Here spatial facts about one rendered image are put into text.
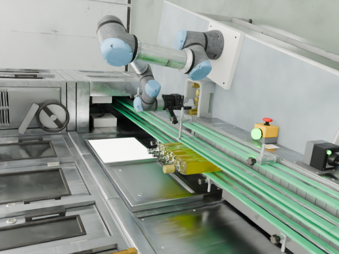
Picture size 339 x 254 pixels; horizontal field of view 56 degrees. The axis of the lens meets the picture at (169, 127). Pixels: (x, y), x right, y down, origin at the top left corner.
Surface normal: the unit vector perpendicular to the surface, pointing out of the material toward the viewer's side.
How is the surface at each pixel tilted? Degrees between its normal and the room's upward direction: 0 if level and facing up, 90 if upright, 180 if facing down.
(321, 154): 0
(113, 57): 83
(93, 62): 90
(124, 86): 90
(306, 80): 0
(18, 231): 90
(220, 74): 0
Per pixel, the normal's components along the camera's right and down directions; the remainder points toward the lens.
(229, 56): -0.90, 0.05
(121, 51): 0.17, 0.82
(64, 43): 0.44, 0.27
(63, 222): 0.07, -0.96
